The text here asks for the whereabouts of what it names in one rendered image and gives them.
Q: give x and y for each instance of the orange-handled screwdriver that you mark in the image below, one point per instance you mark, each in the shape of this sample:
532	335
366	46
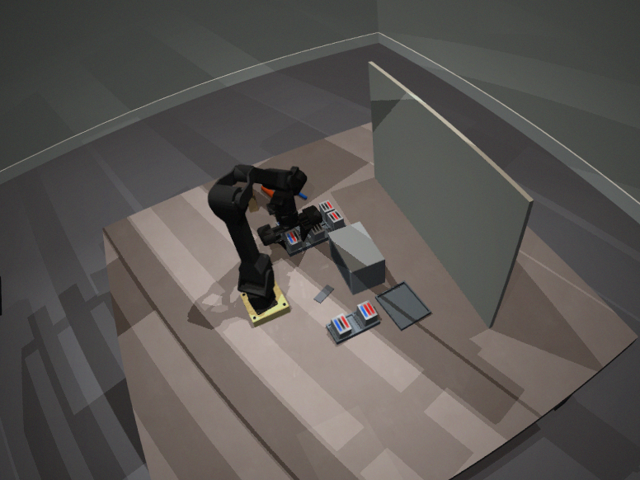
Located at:
268	192

